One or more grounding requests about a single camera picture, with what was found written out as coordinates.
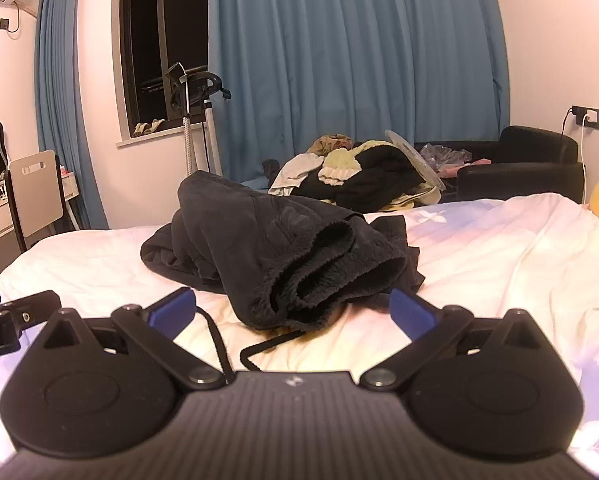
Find black sweatpants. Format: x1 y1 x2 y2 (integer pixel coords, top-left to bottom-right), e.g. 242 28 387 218
140 171 424 375

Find pile of clothes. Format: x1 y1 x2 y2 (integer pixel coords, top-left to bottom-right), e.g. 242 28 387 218
262 130 445 214

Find white dresser desk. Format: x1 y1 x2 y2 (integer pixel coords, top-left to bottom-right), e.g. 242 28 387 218
0 168 80 274

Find clear plastic bag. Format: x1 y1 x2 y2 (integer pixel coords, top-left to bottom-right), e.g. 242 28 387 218
420 143 473 172

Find narrow blue curtain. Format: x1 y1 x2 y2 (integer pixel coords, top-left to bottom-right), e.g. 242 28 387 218
34 0 109 230

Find black armchair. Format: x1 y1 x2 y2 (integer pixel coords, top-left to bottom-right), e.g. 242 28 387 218
432 126 585 204

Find large blue curtain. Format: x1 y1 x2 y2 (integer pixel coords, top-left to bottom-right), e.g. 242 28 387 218
208 0 510 182

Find dark window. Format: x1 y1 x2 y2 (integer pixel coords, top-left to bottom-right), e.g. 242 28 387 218
120 0 208 138

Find white charging cable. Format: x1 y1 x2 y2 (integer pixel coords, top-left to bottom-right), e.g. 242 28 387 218
559 109 591 205

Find wall power outlet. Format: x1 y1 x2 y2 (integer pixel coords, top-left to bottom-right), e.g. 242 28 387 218
571 105 599 131

